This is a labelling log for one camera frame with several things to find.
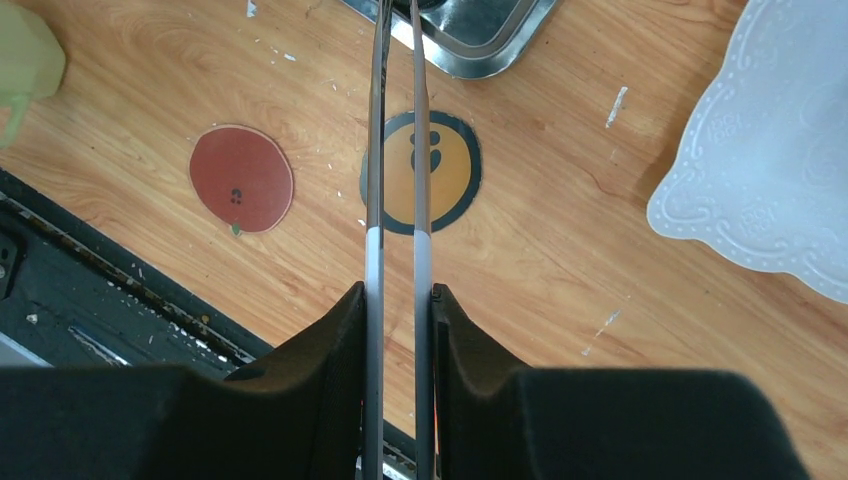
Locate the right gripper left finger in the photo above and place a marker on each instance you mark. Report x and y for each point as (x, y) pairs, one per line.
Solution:
(294, 413)

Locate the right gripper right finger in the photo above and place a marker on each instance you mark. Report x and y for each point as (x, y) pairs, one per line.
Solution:
(500, 418)

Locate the metal serving tongs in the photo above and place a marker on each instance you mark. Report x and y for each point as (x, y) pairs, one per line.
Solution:
(377, 223)

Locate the white three-tier dessert stand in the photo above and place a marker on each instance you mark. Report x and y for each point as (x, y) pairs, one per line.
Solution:
(760, 173)

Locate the steel baking tray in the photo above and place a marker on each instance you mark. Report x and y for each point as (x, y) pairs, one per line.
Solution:
(478, 39)

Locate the red apple coaster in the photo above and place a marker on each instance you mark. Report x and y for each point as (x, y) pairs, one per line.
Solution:
(242, 176)

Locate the yellow face coaster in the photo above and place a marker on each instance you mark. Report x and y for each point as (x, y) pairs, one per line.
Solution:
(456, 169)

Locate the green handled white mug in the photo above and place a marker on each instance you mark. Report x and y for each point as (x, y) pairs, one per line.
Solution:
(32, 64)

